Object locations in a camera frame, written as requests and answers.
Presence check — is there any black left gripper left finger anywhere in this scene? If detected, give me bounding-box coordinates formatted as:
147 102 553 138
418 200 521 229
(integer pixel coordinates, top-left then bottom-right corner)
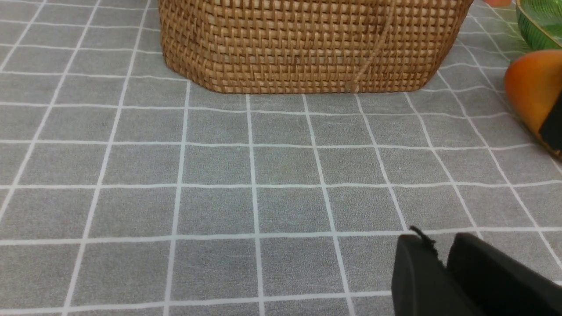
391 226 483 316

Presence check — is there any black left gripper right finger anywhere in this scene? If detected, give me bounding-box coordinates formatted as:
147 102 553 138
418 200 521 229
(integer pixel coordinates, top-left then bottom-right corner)
447 233 562 316

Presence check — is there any yellow orange mango toy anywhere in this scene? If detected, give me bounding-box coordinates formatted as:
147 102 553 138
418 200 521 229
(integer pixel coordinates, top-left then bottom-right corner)
504 49 562 159

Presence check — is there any green glass leaf plate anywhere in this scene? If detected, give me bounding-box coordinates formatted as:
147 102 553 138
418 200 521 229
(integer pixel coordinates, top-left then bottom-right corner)
516 0 562 50

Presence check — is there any orange foam cube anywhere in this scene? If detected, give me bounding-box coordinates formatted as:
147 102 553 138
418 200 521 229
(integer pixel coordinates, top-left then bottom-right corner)
483 0 512 7

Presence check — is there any grey checkered tablecloth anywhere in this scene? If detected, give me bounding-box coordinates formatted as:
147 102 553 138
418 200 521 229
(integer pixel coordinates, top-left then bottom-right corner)
0 0 561 316

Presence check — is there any woven rattan basket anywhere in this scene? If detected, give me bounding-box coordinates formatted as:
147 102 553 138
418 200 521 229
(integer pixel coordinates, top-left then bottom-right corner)
158 0 472 94

